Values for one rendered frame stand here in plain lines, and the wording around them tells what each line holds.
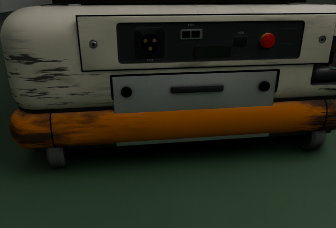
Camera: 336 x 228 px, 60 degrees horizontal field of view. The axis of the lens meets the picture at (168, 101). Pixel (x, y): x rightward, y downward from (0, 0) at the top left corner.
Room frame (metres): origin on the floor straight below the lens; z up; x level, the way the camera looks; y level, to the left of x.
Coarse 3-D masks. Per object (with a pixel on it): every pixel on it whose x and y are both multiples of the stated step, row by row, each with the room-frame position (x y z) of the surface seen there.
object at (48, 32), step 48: (48, 48) 0.43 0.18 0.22; (48, 96) 0.43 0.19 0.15; (96, 96) 0.44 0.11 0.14; (144, 96) 0.45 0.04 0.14; (192, 96) 0.46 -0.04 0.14; (240, 96) 0.48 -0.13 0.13; (288, 96) 0.49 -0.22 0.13; (48, 144) 0.43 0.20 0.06; (96, 144) 0.45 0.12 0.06; (144, 144) 0.48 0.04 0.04
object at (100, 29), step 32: (96, 32) 0.44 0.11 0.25; (128, 32) 0.45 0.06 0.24; (160, 32) 0.45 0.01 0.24; (192, 32) 0.46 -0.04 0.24; (224, 32) 0.47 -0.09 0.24; (256, 32) 0.47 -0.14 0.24; (288, 32) 0.48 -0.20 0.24; (320, 32) 0.49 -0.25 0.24; (96, 64) 0.44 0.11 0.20; (128, 64) 0.44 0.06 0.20; (160, 64) 0.45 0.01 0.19; (192, 64) 0.46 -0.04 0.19; (224, 64) 0.47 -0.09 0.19; (256, 64) 0.47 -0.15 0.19; (288, 64) 0.48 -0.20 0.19
